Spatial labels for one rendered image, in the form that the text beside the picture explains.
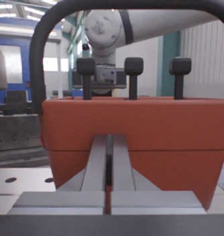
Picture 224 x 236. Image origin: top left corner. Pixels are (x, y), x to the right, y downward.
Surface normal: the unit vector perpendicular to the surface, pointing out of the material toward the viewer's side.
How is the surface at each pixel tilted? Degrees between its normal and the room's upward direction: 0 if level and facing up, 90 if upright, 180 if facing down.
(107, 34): 96
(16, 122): 90
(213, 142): 97
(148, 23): 114
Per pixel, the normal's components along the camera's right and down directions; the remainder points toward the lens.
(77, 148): 0.00, 0.26
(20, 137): 0.38, 0.13
